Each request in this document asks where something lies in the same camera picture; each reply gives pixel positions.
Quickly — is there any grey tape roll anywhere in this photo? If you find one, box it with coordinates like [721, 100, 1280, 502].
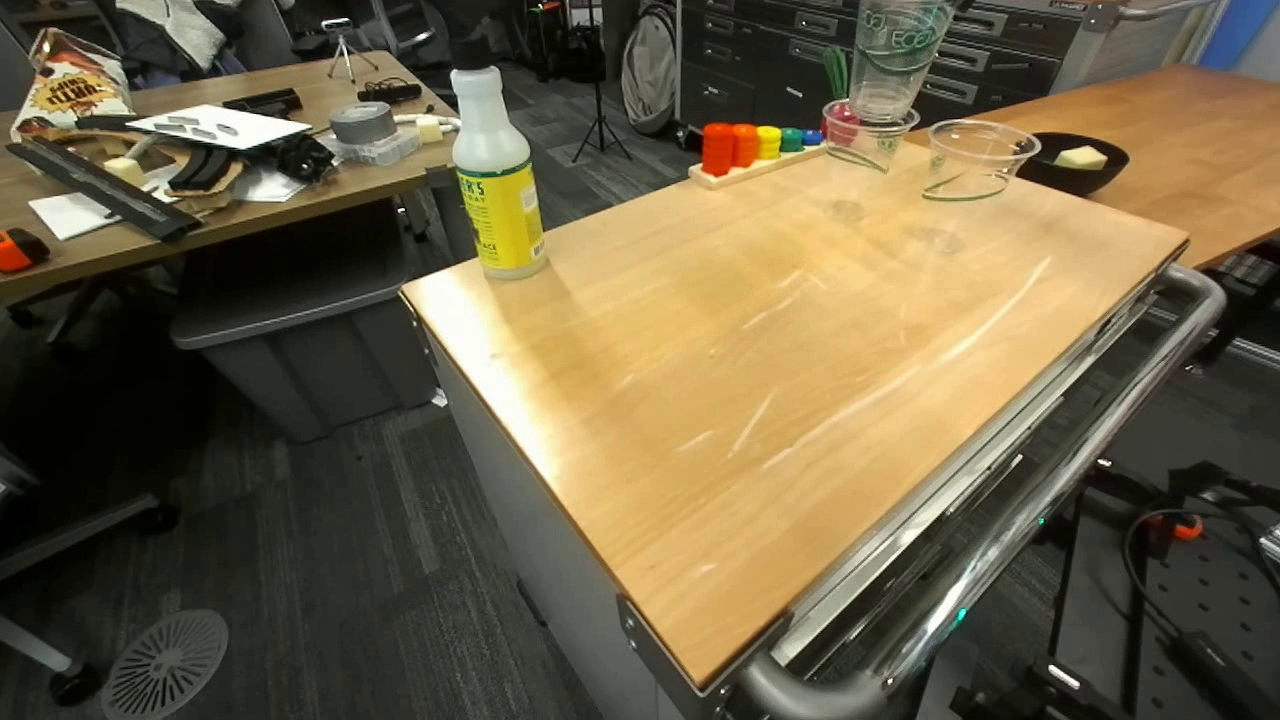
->
[327, 100, 394, 142]

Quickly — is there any green stacking disc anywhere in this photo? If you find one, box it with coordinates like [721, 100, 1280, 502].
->
[781, 128, 803, 152]

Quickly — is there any black keyboard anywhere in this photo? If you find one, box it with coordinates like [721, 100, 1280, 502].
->
[12, 141, 201, 243]

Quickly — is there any wooden toy base strip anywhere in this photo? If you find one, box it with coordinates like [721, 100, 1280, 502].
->
[684, 141, 838, 188]

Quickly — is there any white paper sheet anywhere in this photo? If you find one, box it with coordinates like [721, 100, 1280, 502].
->
[134, 102, 305, 152]

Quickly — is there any metal cart handle rail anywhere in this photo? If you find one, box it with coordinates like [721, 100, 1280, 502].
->
[735, 267, 1227, 720]

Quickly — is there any orange stacking disc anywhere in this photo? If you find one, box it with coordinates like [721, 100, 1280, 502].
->
[732, 123, 761, 167]

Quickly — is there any orange-red stacking disc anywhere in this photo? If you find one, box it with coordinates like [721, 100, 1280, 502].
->
[698, 123, 735, 175]

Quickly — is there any brown office desk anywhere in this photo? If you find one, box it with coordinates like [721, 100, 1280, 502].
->
[0, 53, 455, 302]

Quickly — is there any snack chip bag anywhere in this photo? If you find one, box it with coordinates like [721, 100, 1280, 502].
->
[8, 28, 132, 141]

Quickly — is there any black bowl with butter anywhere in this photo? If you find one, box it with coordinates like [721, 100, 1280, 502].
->
[1020, 131, 1126, 196]

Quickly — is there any clear plastic cup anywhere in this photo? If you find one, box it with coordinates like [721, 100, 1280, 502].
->
[821, 100, 918, 171]
[852, 0, 957, 123]
[922, 120, 1041, 201]

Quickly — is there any yellow stacking disc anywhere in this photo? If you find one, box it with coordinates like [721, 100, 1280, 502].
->
[754, 123, 781, 158]

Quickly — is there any spray bottle yellow label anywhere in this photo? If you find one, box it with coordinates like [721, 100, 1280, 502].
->
[451, 62, 542, 274]

